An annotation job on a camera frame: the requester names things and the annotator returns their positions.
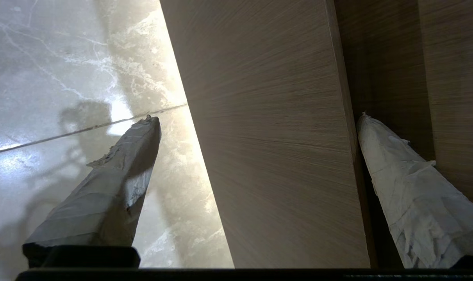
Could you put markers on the wooden drawer with cutout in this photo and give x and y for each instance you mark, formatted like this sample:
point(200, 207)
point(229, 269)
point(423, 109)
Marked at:
point(267, 136)

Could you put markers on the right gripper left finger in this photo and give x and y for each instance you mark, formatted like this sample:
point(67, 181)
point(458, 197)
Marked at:
point(103, 199)

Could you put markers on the wooden vanity cabinet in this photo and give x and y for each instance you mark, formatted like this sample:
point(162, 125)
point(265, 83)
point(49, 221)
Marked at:
point(455, 78)

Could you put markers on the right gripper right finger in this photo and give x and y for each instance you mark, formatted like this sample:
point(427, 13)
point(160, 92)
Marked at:
point(423, 210)

